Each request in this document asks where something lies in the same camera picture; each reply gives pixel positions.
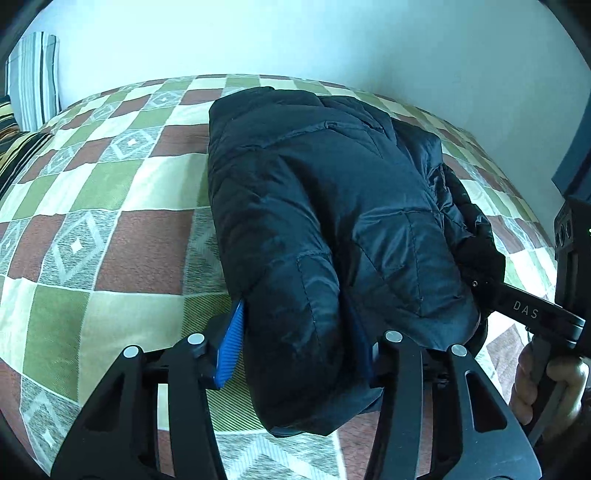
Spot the yellow brown striped pillow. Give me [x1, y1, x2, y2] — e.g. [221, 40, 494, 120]
[0, 95, 54, 197]

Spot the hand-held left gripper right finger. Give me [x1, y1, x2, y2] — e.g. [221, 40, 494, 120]
[362, 323, 543, 480]

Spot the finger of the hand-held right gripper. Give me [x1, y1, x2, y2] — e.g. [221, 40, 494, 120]
[462, 272, 587, 346]

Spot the grey striped pillow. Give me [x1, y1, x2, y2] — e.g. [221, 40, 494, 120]
[4, 31, 62, 134]

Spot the patchwork bedspread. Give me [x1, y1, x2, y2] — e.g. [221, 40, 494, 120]
[0, 74, 559, 480]

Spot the black puffer jacket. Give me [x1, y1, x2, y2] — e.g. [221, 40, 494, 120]
[207, 87, 506, 439]

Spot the person's right hand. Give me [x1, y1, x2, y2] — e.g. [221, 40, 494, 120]
[510, 344, 588, 425]

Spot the dark blue object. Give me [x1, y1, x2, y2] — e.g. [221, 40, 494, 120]
[551, 104, 591, 200]

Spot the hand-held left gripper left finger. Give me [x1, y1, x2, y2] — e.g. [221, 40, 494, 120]
[50, 299, 246, 480]

